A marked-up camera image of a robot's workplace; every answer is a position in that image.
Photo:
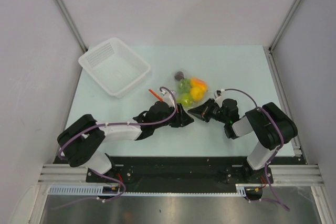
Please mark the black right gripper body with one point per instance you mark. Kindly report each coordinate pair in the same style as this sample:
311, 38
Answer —
214, 112

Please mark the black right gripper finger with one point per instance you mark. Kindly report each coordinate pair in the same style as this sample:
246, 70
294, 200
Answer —
201, 115
204, 108

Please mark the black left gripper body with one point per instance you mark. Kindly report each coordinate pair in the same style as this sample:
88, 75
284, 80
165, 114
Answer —
176, 123

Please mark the clear zip top bag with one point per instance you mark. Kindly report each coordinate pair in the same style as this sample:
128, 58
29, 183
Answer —
170, 85

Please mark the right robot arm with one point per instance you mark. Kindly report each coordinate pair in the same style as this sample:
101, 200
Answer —
271, 126

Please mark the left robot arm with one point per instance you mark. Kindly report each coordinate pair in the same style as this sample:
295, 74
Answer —
79, 144

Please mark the yellow fake lemon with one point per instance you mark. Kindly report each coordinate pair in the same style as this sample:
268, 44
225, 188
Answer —
197, 93

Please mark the light green fake pear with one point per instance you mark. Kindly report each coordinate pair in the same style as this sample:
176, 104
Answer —
185, 99

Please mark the orange fake peach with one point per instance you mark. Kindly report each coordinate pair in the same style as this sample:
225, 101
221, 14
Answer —
196, 82

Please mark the dark purple fake fruit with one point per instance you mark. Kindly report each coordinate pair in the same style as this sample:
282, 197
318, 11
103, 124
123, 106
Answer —
178, 76

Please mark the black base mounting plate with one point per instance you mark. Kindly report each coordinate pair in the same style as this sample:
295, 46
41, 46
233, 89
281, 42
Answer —
190, 175

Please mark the white plastic basket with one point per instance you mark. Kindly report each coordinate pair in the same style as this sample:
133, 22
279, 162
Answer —
115, 67

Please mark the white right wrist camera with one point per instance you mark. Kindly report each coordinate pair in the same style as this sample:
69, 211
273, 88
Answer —
218, 94

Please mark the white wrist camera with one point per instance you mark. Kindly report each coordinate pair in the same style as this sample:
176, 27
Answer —
167, 98
218, 94

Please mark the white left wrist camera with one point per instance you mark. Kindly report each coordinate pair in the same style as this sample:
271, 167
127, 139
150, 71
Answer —
167, 98

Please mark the right aluminium corner post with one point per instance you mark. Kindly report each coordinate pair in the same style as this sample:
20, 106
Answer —
285, 23

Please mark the aluminium corner post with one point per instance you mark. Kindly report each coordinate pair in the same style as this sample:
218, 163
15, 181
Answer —
285, 23
70, 24

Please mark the white slotted cable duct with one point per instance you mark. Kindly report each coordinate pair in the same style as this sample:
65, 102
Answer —
77, 190

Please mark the aluminium frame rail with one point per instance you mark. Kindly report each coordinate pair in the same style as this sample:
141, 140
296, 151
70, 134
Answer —
296, 175

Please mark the left aluminium corner post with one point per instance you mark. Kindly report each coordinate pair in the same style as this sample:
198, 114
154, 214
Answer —
70, 24

